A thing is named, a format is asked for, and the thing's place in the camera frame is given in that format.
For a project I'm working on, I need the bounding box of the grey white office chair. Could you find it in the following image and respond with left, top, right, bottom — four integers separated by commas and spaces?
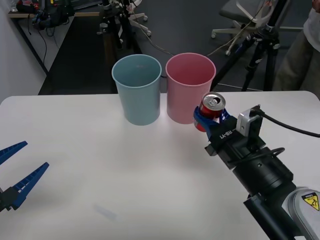
211, 0, 276, 56

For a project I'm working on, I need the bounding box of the white chair base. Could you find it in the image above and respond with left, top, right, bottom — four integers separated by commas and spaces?
127, 11, 152, 38

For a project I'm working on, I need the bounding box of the pale blue plastic bin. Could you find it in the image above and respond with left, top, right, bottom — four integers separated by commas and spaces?
111, 54, 162, 126

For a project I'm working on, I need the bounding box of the black camera tripod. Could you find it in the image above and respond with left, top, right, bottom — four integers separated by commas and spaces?
212, 0, 287, 92
96, 0, 141, 56

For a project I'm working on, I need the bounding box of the red drink can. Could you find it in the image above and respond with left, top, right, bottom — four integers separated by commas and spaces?
193, 91, 227, 133

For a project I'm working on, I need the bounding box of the person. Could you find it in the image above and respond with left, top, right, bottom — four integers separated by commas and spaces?
272, 0, 320, 92

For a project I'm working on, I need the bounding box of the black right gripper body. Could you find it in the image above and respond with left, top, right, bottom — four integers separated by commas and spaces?
204, 117, 267, 171

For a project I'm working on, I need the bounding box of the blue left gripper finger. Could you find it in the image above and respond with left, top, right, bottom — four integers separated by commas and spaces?
0, 140, 29, 166
0, 162, 50, 212

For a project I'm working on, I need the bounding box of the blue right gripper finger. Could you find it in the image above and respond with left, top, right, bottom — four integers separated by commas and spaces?
193, 106, 221, 141
219, 108, 237, 125

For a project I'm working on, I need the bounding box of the wooden top desk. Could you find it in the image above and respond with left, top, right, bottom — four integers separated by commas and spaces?
7, 0, 104, 74

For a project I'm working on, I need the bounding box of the pink plastic bin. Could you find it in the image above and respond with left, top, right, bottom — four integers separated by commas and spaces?
165, 52, 217, 125

